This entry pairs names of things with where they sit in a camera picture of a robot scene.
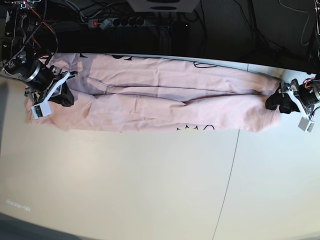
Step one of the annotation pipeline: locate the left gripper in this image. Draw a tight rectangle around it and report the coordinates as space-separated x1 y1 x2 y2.
265 78 320 115

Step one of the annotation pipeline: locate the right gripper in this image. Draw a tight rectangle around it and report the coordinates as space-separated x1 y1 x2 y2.
23 61 77 107

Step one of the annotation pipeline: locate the pink T-shirt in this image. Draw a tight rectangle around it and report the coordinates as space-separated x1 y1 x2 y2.
25 53 281 132

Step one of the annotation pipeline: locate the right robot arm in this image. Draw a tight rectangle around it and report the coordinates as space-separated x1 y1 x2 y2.
0 0 74 107

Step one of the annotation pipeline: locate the grey box under table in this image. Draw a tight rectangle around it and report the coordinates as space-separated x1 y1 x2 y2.
127 0 200 13

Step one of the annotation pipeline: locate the small label sticker on table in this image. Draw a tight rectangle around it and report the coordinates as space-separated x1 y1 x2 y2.
6 199 31 212

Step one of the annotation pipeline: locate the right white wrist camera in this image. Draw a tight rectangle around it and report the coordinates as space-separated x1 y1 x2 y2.
31 101 52 120

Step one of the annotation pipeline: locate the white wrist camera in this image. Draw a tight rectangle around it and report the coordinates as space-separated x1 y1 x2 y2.
298 117 316 133
31 101 52 120

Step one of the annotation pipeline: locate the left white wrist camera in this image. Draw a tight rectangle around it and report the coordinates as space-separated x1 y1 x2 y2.
298 117 316 133

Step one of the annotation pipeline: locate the black power strip red switch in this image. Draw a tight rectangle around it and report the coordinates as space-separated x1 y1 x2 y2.
87 17 147 30

